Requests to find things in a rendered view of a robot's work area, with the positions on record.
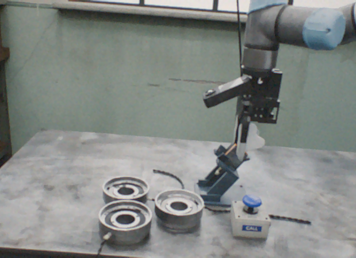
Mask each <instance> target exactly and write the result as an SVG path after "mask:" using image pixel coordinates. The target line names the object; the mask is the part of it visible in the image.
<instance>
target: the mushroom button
mask: <svg viewBox="0 0 356 258"><path fill-rule="evenodd" d="M242 202H243V203H244V204H245V205H246V206H248V209H249V210H253V209H254V207H259V206H261V205H262V200H261V198H259V197H257V196H255V195H245V196H244V197H243V199H242Z"/></svg>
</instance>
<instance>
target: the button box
mask: <svg viewBox="0 0 356 258"><path fill-rule="evenodd" d="M229 220H230V223H231V226H232V232H233V236H234V237H237V238H252V239H261V240H267V237H268V233H269V227H270V226H271V222H270V218H269V215H268V213H267V210H266V206H265V204H264V203H262V205H261V206H259V207H254V209H253V210H249V209H248V206H246V205H245V204H244V203H243V202H242V201H238V200H233V201H232V206H231V211H230V215H229Z"/></svg>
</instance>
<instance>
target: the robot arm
mask: <svg viewBox="0 0 356 258"><path fill-rule="evenodd" d="M354 40H356V2H353V3H351V4H349V5H345V6H342V7H339V8H336V9H332V8H326V7H323V8H316V7H301V6H293V5H287V2H286V0H250V3H249V7H248V12H247V22H246V31H245V36H244V46H243V53H242V62H241V64H242V69H241V73H242V74H244V75H245V76H243V77H240V78H238V79H236V80H234V81H231V82H228V83H226V84H223V85H221V86H218V87H216V88H213V89H210V90H208V91H206V92H205V93H203V101H204V103H205V106H206V107H207V108H211V107H215V106H217V105H219V104H221V103H223V102H225V101H228V100H231V99H233V98H235V97H238V100H237V104H236V118H235V132H234V142H235V143H236V144H238V147H237V152H236V154H237V156H238V159H239V161H241V162H242V161H243V158H244V153H245V152H246V151H248V150H253V149H260V148H262V147H264V145H265V140H264V139H263V138H261V137H259V136H258V135H259V134H260V132H259V131H258V130H257V128H256V126H255V125H254V124H252V122H258V123H263V124H277V117H278V111H279V107H280V101H279V100H278V98H279V93H280V86H281V80H282V72H280V71H279V70H274V69H275V68H276V65H277V58H278V51H279V47H280V44H287V45H293V46H298V47H304V48H310V49H312V50H316V51H320V50H325V51H331V50H334V49H335V48H336V47H337V46H338V45H344V44H348V43H351V42H352V41H354ZM259 78H260V79H259ZM274 108H277V112H276V116H275V119H271V118H274V114H273V113H272V110H274Z"/></svg>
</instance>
